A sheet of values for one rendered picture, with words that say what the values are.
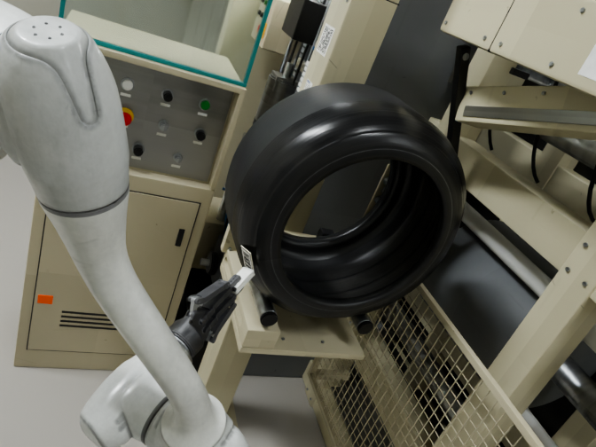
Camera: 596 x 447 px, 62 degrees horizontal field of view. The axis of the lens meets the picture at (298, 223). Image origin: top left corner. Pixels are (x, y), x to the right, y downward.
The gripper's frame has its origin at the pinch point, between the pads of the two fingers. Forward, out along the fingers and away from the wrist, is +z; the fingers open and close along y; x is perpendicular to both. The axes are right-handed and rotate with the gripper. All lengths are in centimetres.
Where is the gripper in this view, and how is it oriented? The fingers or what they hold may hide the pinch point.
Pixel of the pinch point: (239, 280)
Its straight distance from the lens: 110.3
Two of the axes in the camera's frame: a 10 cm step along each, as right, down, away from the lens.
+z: 5.3, -5.6, 6.4
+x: 8.4, 2.0, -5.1
